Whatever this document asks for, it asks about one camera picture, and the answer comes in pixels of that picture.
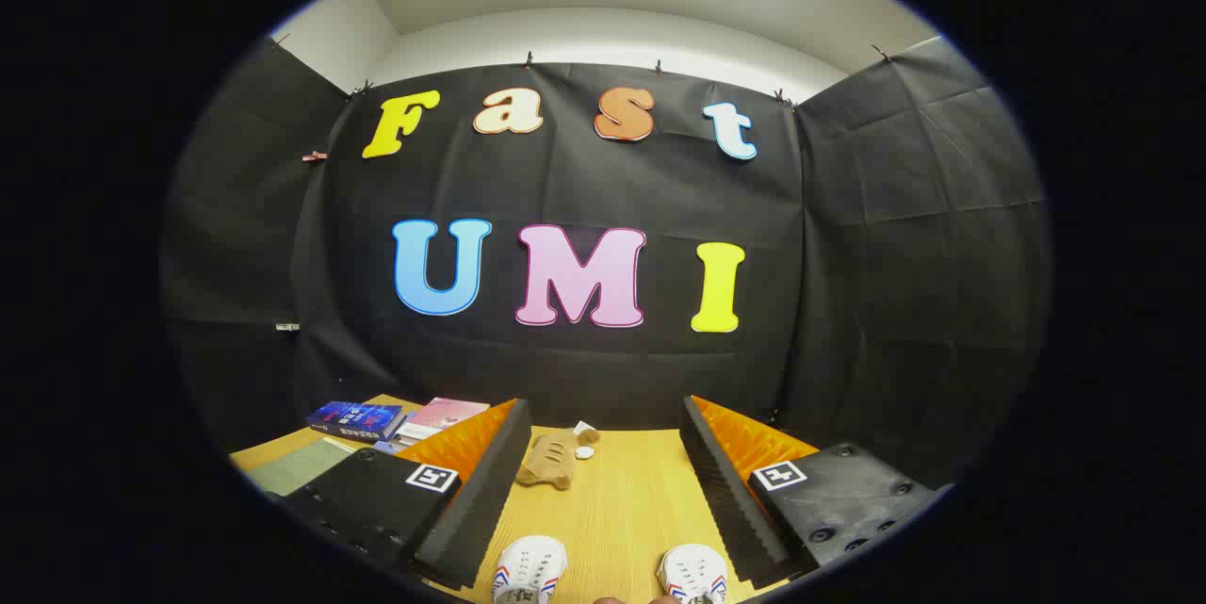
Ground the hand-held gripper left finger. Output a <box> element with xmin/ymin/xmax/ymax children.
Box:
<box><xmin>281</xmin><ymin>399</ymin><xmax>533</xmax><ymax>590</ymax></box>

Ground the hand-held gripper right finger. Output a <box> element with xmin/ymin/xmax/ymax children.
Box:
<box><xmin>680</xmin><ymin>396</ymin><xmax>945</xmax><ymax>589</ymax></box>

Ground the white canvas shoe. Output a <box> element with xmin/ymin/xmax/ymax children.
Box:
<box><xmin>657</xmin><ymin>544</ymin><xmax>729</xmax><ymax>604</ymax></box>
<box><xmin>490</xmin><ymin>535</ymin><xmax>568</xmax><ymax>604</ymax></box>

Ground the beige fabric storage box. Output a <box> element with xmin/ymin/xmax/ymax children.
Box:
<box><xmin>247</xmin><ymin>437</ymin><xmax>357</xmax><ymax>498</ymax></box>

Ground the brown plush toy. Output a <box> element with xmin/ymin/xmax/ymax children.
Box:
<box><xmin>515</xmin><ymin>430</ymin><xmax>601</xmax><ymax>492</ymax></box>

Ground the pink cover book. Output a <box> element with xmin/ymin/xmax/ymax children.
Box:
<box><xmin>394</xmin><ymin>397</ymin><xmax>491</xmax><ymax>443</ymax></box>

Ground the dark blue book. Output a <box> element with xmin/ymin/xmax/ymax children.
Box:
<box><xmin>306</xmin><ymin>401</ymin><xmax>406</xmax><ymax>442</ymax></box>

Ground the black backdrop cloth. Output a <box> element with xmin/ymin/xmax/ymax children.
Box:
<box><xmin>160</xmin><ymin>37</ymin><xmax>1051</xmax><ymax>492</ymax></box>

